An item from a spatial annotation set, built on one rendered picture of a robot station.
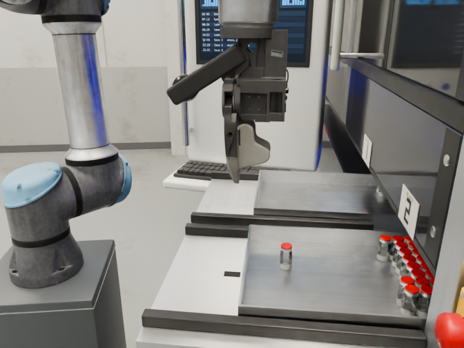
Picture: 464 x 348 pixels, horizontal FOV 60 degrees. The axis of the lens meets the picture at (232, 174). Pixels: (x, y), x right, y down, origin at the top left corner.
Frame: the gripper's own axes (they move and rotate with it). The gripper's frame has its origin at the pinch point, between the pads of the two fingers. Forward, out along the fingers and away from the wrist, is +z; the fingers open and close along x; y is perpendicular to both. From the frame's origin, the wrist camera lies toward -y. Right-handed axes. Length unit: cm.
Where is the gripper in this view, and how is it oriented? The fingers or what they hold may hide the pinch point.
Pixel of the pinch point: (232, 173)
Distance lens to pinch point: 58.7
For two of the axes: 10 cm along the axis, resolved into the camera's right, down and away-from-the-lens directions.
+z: 0.0, 9.4, 3.4
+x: 1.1, -3.4, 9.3
